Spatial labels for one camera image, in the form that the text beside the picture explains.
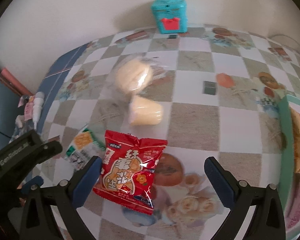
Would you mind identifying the green white cracker packet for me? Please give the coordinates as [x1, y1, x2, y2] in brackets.
[65, 125, 106, 170]

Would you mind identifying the red peanut snack packet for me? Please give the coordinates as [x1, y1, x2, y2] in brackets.
[93, 130, 168, 215]

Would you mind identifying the white blue wrapper packet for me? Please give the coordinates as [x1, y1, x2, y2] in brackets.
[9, 115, 34, 143]

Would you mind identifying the white green-rimmed tray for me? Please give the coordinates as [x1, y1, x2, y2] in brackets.
[279, 95, 300, 239]

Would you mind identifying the yellow jelly cup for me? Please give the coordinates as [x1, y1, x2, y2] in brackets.
[128, 95, 164, 126]

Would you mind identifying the clear bag with bun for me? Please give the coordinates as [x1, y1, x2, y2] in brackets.
[100, 53, 168, 103]

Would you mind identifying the teal toy box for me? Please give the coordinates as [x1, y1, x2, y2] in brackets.
[151, 0, 187, 34]

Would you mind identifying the white wall cable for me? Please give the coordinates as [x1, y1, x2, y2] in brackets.
[267, 33, 300, 53]

